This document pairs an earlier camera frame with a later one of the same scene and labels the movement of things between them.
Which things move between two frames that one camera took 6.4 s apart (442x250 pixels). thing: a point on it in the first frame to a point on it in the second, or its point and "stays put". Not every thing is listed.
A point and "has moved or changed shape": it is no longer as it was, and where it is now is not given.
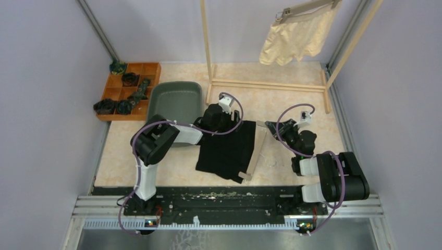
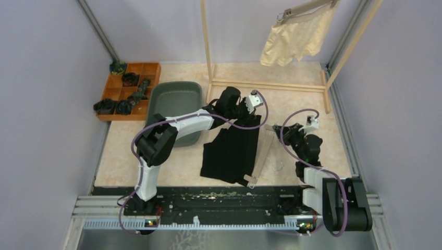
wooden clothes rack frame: x=324 y=88 stays put
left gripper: x=232 y=124 to x=247 y=116
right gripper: x=284 y=127 stays put
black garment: x=226 y=154 has moved or changed shape
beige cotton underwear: x=296 y=38 stays put
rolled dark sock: x=130 y=79 stays put
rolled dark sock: x=124 y=107 stays put
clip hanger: x=261 y=126 to x=252 y=180
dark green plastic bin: x=181 y=101 stays put
